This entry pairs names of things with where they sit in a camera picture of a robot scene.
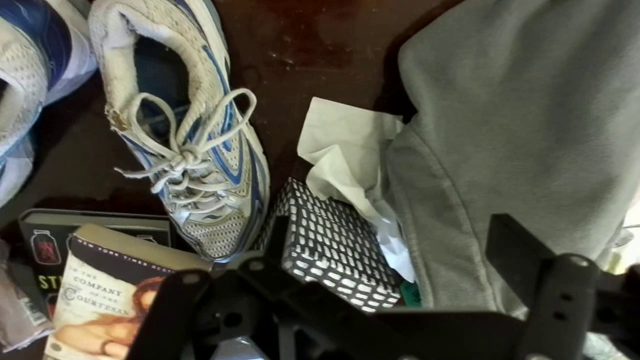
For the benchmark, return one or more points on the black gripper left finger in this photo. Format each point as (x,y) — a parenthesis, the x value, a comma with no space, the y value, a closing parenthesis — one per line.
(213,307)

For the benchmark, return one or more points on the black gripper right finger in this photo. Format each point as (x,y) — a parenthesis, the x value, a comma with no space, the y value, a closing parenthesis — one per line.
(552,301)

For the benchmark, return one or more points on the paperback book with face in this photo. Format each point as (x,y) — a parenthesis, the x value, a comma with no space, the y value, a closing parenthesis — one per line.
(100,293)

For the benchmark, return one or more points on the black white patterned cloth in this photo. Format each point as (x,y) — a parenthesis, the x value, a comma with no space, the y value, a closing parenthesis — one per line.
(332,246)

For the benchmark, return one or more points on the white blue sneaker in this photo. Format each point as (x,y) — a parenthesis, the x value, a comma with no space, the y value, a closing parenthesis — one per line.
(213,167)
(27,81)

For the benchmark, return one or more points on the dark hardcover book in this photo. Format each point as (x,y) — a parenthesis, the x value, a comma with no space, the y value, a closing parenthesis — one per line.
(42,250)

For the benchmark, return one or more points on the grey sweatshirt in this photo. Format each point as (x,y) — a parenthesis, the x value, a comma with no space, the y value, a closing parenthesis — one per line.
(520,120)

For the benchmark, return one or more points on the clear plastic bag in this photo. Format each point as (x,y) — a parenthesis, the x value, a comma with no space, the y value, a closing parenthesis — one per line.
(16,307)

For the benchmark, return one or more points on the dark wooden dresser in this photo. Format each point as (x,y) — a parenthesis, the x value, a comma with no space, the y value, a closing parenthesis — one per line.
(301,46)

